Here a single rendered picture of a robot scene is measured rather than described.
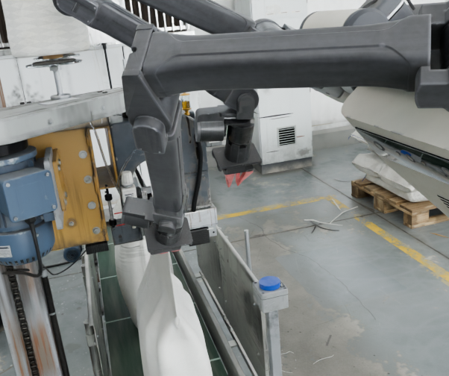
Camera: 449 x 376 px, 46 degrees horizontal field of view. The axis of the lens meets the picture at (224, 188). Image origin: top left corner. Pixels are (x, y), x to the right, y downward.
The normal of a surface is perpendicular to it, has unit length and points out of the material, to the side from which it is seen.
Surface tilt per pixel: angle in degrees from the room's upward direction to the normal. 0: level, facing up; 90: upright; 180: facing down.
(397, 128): 40
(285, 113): 90
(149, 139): 135
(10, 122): 90
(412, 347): 0
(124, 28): 100
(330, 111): 90
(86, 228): 90
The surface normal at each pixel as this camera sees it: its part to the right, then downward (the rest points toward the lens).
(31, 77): 0.28, 0.29
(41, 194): 0.65, 0.18
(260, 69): -0.18, 0.87
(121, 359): -0.09, -0.94
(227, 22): 0.11, 0.43
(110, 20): 0.28, 0.50
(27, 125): 0.81, 0.11
